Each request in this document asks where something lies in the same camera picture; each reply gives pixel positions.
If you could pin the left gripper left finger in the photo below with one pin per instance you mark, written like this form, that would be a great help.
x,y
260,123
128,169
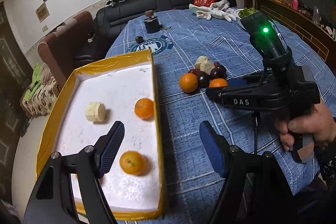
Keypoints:
x,y
90,165

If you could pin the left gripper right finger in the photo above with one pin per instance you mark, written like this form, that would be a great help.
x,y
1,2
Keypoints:
x,y
232,164

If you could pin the peeled banana piece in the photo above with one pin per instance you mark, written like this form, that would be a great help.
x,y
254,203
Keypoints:
x,y
95,112

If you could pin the orange tangerine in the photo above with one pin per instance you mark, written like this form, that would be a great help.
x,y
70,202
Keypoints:
x,y
218,83
188,82

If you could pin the red jujube date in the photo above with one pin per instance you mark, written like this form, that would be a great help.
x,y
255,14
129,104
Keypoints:
x,y
194,71

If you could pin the person's right hand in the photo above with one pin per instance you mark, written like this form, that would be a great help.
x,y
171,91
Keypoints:
x,y
319,123

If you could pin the yellow white tray box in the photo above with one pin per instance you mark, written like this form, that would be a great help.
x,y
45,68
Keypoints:
x,y
118,82

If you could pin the patterned blanket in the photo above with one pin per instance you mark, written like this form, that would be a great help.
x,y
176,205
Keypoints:
x,y
44,98

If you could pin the green lettuce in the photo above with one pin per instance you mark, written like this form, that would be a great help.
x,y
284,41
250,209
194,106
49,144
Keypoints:
x,y
246,12

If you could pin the white bowl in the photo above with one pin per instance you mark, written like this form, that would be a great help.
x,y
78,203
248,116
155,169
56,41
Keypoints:
x,y
238,19

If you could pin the white gloves pile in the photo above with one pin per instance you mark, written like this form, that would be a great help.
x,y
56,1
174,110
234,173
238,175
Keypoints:
x,y
219,10

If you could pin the blue plaid tablecloth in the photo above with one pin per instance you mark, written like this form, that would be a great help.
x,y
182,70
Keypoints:
x,y
193,187

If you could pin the green cloth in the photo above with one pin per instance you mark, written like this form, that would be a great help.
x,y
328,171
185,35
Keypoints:
x,y
35,83

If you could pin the brown armchair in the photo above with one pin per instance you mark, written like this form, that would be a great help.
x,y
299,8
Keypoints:
x,y
57,49

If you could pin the wooden cabinet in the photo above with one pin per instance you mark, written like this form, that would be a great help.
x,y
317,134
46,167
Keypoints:
x,y
15,77

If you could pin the small dark plum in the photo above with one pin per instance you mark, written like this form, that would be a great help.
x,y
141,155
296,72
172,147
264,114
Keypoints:
x,y
139,39

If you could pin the black leather sofa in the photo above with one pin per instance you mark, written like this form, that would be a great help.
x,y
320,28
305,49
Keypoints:
x,y
112,19

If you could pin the black jar with cork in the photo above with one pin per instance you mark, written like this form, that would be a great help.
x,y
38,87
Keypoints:
x,y
151,22

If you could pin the small yellow wall plaque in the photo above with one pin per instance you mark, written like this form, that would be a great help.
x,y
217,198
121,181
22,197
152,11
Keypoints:
x,y
42,12

